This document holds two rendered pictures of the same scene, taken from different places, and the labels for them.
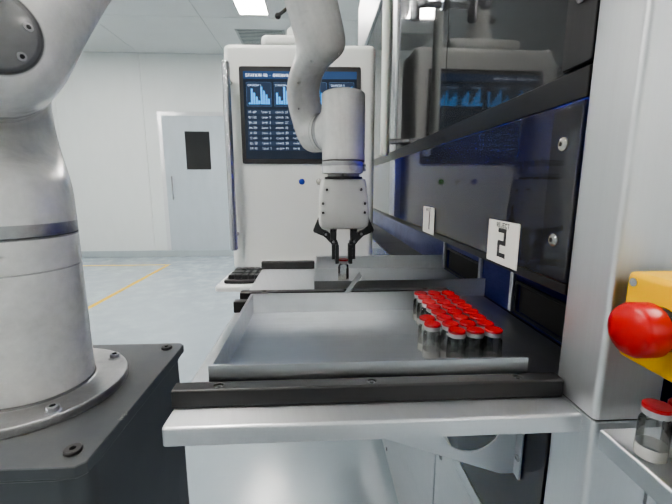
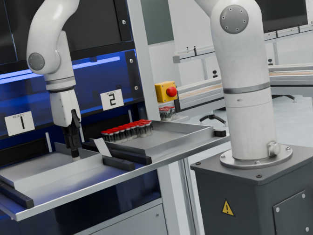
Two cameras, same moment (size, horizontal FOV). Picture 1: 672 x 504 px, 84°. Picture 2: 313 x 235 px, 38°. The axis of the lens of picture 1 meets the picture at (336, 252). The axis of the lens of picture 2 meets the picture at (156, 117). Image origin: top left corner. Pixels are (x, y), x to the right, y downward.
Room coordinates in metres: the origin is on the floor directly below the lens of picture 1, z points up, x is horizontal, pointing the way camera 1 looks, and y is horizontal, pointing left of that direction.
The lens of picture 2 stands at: (1.21, 1.23, 1.22)
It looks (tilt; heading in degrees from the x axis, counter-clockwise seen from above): 10 degrees down; 239
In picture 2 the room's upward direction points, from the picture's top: 10 degrees counter-clockwise
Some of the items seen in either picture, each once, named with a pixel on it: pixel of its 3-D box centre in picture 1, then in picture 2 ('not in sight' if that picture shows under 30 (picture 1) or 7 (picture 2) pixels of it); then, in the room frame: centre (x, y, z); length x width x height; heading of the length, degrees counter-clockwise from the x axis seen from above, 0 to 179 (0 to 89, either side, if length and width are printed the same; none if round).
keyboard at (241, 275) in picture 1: (292, 274); not in sight; (1.17, 0.14, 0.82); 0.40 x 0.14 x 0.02; 91
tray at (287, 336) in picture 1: (357, 330); (149, 137); (0.50, -0.03, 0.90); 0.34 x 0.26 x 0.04; 93
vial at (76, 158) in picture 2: (343, 270); (75, 153); (0.76, -0.02, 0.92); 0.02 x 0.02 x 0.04
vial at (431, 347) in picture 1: (431, 340); (147, 129); (0.45, -0.12, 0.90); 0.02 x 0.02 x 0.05
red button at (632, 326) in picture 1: (646, 329); (171, 91); (0.26, -0.23, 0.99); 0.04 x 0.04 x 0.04; 3
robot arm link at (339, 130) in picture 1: (341, 126); (54, 55); (0.76, -0.01, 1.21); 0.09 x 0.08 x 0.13; 44
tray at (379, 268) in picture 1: (388, 273); (38, 164); (0.84, -0.12, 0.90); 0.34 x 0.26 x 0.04; 93
